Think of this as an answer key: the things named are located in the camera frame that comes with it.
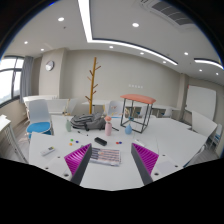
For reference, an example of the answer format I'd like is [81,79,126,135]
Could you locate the grey backpack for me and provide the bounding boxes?
[70,113,106,131]

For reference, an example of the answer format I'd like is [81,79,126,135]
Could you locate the black rectangular case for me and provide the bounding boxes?
[94,137,107,146]

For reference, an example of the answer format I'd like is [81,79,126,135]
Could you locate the pink bottle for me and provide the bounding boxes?
[105,116,112,136]

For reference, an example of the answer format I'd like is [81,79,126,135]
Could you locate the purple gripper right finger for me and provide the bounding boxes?
[131,143,159,185]

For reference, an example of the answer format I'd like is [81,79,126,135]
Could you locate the white remote control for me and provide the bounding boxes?
[40,147,55,156]

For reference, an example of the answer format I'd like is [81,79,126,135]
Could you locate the blue vase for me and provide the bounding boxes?
[125,123,132,135]

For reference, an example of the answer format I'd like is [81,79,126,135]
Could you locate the wooden coat rack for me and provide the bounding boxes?
[85,57,101,114]

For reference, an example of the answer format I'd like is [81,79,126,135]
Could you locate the ceiling air conditioner vent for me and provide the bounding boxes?
[139,0,194,29]

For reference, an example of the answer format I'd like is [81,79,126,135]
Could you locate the grey window curtain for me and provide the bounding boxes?
[20,56,34,103]

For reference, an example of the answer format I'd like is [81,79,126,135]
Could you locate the green bottle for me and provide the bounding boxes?
[66,119,71,132]

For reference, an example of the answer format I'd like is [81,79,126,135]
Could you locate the blue seat white chair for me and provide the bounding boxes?
[26,99,53,139]

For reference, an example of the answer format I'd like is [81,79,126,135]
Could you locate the round wall clock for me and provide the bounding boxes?
[45,61,55,71]

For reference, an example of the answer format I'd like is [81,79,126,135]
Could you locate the white whiteboard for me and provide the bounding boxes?
[185,85,216,120]

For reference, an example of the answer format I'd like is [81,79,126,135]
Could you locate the orange top metal stool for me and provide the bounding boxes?
[120,94,156,134]

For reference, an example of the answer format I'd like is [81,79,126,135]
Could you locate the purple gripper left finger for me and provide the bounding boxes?
[64,144,92,185]

